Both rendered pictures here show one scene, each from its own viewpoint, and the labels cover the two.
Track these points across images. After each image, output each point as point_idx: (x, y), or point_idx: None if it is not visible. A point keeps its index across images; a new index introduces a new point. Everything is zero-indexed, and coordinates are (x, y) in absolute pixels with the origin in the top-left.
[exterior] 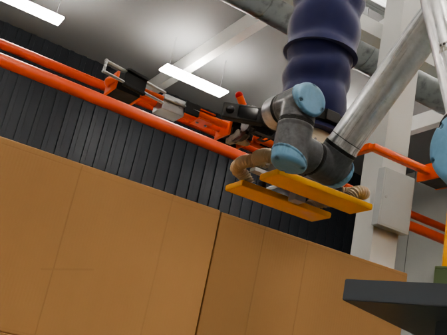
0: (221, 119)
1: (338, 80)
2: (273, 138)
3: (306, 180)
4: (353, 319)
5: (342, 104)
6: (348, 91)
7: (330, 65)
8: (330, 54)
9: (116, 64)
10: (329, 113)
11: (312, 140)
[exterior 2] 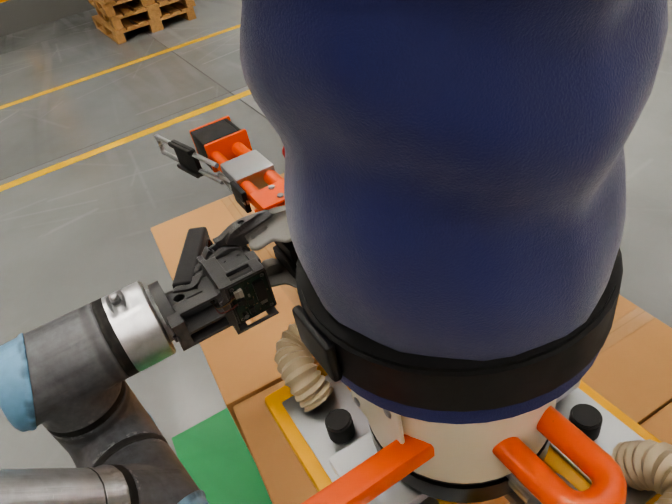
0: None
1: (320, 169)
2: (238, 334)
3: (299, 460)
4: None
5: (355, 297)
6: (482, 180)
7: (253, 95)
8: (241, 17)
9: (162, 140)
10: (301, 331)
11: (75, 457)
